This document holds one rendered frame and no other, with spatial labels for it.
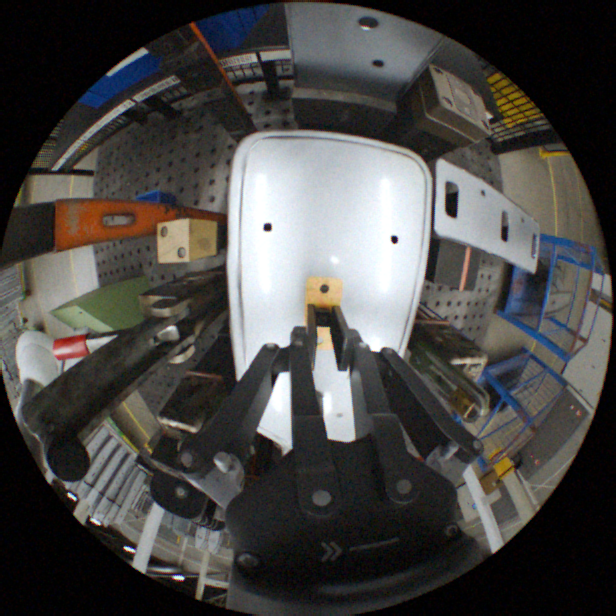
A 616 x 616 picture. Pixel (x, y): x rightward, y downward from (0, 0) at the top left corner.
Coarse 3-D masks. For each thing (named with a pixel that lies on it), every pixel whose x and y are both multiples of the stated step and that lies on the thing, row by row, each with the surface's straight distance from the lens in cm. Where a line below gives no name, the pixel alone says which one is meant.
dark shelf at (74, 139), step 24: (264, 24) 37; (360, 24) 38; (240, 48) 32; (264, 48) 30; (288, 48) 30; (456, 48) 49; (456, 72) 39; (480, 72) 47; (120, 96) 43; (144, 96) 40; (72, 120) 64; (96, 120) 47; (72, 144) 55
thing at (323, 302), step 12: (312, 276) 20; (312, 288) 20; (336, 288) 20; (312, 300) 20; (324, 300) 21; (336, 300) 21; (324, 312) 20; (324, 324) 21; (324, 336) 22; (324, 348) 23
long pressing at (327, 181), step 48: (240, 144) 23; (288, 144) 22; (336, 144) 22; (384, 144) 24; (240, 192) 21; (288, 192) 20; (336, 192) 20; (384, 192) 22; (432, 192) 26; (240, 240) 21; (288, 240) 20; (336, 240) 20; (384, 240) 21; (240, 288) 22; (288, 288) 20; (384, 288) 22; (240, 336) 23; (288, 336) 23; (384, 336) 24; (288, 384) 27; (336, 384) 27; (288, 432) 36; (336, 432) 36
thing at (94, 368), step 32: (160, 320) 18; (96, 352) 16; (128, 352) 16; (160, 352) 19; (64, 384) 15; (96, 384) 16; (128, 384) 16; (32, 416) 15; (64, 416) 16; (96, 416) 16; (64, 448) 12; (64, 480) 14
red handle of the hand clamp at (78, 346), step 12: (72, 336) 24; (84, 336) 22; (96, 336) 22; (108, 336) 21; (156, 336) 19; (168, 336) 19; (60, 348) 24; (72, 348) 23; (84, 348) 22; (96, 348) 22; (60, 360) 26
